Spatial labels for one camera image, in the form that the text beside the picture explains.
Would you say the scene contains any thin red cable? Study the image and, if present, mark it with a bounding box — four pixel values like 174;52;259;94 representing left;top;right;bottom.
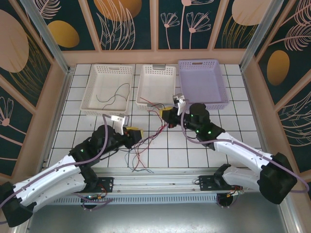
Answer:
136;110;169;146
132;144;149;171

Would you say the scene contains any thin black cable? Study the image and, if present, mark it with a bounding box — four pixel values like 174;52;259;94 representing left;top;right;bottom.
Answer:
96;83;132;102
103;94;128;110
131;145;156;173

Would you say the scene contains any purple perforated basket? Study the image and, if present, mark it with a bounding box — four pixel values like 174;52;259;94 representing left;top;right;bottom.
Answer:
177;59;230;112

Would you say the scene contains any large white perforated basket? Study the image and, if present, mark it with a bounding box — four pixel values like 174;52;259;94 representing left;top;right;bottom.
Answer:
80;63;136;117

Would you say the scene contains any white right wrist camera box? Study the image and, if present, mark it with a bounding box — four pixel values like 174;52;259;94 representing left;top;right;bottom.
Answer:
172;93;189;116

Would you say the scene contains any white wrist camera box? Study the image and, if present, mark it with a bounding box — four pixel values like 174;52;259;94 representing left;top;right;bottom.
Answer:
172;93;189;116
110;115;131;134

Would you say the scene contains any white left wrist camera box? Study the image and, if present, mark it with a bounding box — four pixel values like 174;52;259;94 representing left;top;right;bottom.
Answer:
110;115;131;134

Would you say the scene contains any white basket with grey handles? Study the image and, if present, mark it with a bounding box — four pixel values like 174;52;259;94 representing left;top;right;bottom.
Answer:
135;64;177;112

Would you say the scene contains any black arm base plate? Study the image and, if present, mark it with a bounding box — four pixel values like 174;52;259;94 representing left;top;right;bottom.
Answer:
70;176;115;194
198;175;243;192

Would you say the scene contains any wide aluminium base rail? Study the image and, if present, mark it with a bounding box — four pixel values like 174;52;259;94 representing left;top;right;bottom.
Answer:
24;167;290;196

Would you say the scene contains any slotted grey cable duct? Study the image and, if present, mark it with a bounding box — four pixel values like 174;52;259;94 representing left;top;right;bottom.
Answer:
52;195;221;205

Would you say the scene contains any black round cable port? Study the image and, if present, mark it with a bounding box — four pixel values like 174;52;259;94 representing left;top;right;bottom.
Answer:
217;194;238;209
81;200;97;212

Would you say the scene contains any aluminium corner post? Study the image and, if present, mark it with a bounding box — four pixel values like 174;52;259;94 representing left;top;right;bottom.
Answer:
19;0;73;75
239;0;279;72

